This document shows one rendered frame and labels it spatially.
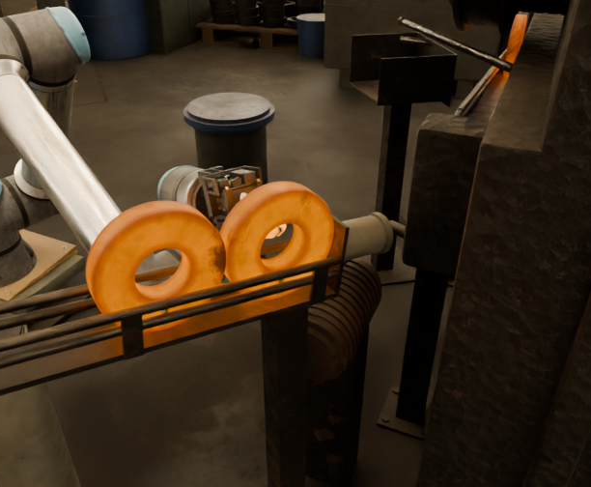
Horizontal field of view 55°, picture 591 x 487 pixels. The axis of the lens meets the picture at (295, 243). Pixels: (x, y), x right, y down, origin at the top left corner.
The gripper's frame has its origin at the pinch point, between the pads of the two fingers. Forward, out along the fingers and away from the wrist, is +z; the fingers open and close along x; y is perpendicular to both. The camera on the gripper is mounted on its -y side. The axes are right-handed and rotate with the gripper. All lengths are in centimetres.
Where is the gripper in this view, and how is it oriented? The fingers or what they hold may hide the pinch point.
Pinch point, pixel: (276, 233)
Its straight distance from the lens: 71.3
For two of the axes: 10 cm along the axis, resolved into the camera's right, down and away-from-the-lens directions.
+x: 8.5, -2.8, 4.4
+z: 5.0, 1.8, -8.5
